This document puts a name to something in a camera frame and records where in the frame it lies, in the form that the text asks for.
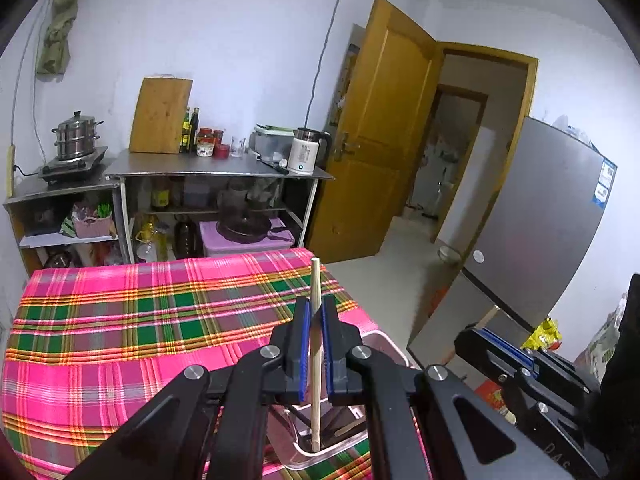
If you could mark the dark glass jug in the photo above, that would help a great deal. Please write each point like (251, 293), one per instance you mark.
(185, 237)

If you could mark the dark frying pan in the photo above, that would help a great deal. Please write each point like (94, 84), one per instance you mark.
(245, 230)

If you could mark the yellow cooking oil bottle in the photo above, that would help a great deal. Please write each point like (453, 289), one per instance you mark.
(150, 242)

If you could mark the white electric kettle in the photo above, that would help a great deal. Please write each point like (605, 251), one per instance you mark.
(304, 155)

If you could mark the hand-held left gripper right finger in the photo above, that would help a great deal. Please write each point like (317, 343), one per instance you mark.
(330, 350)

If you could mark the dark sauce bottle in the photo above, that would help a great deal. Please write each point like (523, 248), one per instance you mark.
(194, 132)

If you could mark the yellow-labelled bottle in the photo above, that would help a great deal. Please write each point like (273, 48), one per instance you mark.
(160, 195)

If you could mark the red-lidded labelled jar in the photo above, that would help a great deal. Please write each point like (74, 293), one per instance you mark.
(205, 145)

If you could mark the grey refrigerator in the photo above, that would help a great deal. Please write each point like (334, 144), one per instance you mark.
(540, 210)

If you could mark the green oil bottle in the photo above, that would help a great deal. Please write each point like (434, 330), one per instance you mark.
(185, 135)

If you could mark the clear drinking glass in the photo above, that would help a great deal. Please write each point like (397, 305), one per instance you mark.
(238, 147)

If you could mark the purple storage box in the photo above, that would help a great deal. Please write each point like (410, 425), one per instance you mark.
(215, 247)

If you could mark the yellow wooden door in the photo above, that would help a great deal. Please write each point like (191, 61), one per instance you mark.
(380, 135)

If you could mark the black induction cooker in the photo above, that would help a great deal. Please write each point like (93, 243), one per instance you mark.
(72, 170)

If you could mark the red tin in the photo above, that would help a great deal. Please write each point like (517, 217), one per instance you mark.
(222, 151)

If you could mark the tall metal kitchen table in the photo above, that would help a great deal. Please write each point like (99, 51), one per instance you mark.
(200, 165)

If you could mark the small red-lidded jar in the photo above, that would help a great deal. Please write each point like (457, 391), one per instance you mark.
(218, 136)

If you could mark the clear blender jug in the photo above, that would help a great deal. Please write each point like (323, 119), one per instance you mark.
(232, 202)

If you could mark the pink plaid tablecloth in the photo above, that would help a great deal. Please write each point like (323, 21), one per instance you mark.
(125, 335)

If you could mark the stainless steel steamer pot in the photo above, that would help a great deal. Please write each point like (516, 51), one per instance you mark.
(75, 137)

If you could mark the yellow power strip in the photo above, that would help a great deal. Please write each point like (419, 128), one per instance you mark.
(10, 170)

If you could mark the hanging green cloth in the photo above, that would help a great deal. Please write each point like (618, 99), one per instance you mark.
(57, 25)

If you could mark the wooden chopstick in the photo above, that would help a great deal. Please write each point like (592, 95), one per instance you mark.
(489, 316)
(316, 285)
(350, 428)

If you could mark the wooden door frame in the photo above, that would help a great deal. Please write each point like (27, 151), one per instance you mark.
(530, 75)

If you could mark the wooden cutting board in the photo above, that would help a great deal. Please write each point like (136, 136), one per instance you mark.
(160, 115)

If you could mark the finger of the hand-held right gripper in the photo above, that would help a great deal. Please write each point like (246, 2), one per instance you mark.
(505, 344)
(492, 365)

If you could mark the plastic container with green lid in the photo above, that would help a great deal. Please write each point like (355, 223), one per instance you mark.
(270, 142)

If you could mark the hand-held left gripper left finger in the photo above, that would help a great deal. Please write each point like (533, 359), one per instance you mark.
(300, 350)

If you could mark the pink storage basket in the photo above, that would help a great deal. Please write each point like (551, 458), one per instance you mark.
(92, 225)

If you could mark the red paper packet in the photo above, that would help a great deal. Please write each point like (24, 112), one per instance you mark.
(490, 395)

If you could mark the yellow plastic bag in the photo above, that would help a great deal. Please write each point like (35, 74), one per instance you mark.
(542, 335)

